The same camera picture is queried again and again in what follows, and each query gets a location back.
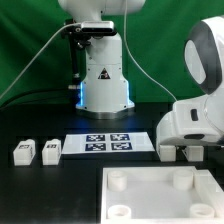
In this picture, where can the grey camera on stand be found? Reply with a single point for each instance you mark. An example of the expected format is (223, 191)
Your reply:
(98, 28)

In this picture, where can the white square tabletop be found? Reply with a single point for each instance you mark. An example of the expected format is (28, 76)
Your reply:
(153, 195)

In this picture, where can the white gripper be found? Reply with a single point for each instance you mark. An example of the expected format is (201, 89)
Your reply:
(186, 124)

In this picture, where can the white L-shaped obstacle fixture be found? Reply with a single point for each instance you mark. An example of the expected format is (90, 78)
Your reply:
(209, 191)

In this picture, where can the white sheet with markers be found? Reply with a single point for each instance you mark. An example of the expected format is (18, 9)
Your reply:
(107, 143)

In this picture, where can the black camera stand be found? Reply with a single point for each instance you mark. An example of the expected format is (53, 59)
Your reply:
(75, 56)

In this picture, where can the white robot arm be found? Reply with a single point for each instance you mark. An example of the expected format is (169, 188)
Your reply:
(104, 90)

